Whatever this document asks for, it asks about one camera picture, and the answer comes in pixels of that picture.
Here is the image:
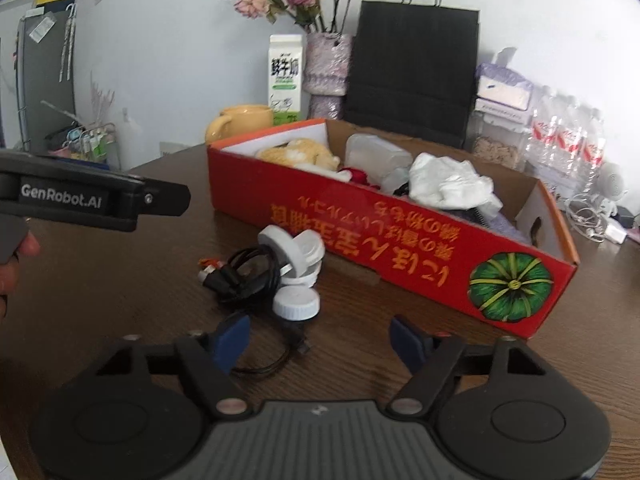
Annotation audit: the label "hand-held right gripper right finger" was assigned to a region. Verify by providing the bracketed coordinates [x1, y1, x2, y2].
[387, 314, 547, 417]

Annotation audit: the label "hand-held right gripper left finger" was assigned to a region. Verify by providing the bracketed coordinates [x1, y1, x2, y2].
[95, 312, 252, 419]

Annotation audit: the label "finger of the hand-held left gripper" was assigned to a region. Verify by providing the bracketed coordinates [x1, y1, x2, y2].
[139, 180, 192, 217]

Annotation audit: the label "black cable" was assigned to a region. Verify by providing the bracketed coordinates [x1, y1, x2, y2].
[197, 245, 312, 377]

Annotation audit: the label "red cardboard box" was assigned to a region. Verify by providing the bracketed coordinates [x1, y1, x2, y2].
[207, 119, 581, 338]

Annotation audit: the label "yellow white plush toy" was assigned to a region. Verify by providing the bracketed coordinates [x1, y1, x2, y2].
[255, 138, 342, 174]

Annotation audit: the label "white plastic bag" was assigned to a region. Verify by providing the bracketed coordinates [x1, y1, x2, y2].
[409, 152, 504, 211]

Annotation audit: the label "red fabric flower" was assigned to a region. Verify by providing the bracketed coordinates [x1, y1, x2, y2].
[342, 166, 382, 189]

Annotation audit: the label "white plastic bottle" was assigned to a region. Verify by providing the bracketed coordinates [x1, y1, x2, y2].
[345, 133, 417, 192]

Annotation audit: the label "person's left hand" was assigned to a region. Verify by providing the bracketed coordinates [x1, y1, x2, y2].
[0, 234, 42, 322]

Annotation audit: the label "dried lavender stems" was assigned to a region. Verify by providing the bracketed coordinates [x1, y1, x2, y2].
[90, 75, 117, 127]

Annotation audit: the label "yellow mug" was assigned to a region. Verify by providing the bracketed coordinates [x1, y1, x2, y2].
[205, 105, 275, 146]

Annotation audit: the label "grey refrigerator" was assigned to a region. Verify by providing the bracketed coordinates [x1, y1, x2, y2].
[14, 2, 79, 152]

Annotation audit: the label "white hanging strip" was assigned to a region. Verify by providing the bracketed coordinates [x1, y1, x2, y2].
[59, 2, 79, 82]

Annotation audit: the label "white green milk carton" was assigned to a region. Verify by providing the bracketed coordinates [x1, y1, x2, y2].
[269, 34, 305, 126]

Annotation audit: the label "purple textured vase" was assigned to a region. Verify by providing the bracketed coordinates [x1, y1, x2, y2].
[305, 32, 353, 121]

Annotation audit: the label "clear seed container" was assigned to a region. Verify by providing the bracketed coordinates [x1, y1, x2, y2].
[470, 125, 526, 171]

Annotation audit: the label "white earphones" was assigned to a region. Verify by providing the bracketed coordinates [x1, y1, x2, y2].
[565, 195, 609, 239]

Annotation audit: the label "white flat box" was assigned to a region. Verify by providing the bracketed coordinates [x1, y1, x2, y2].
[475, 100, 534, 127]

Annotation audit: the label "white robot speaker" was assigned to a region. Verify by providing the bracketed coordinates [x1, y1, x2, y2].
[597, 162, 629, 211]

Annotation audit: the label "purple tissue pack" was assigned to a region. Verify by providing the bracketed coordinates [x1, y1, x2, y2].
[475, 49, 534, 111]

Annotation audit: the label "black paper bag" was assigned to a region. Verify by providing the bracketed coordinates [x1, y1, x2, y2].
[342, 0, 482, 149]

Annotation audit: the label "wire rack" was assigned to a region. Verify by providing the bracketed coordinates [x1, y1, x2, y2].
[46, 122, 119, 164]

